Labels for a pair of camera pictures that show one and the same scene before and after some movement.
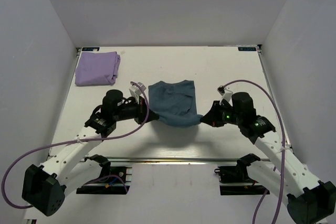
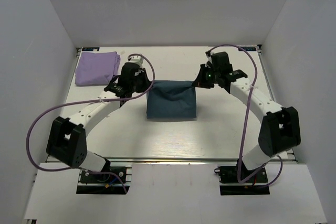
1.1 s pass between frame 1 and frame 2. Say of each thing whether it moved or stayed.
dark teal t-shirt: moved
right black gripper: moved
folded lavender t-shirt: stayed
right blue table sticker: stayed
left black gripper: moved
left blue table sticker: stayed
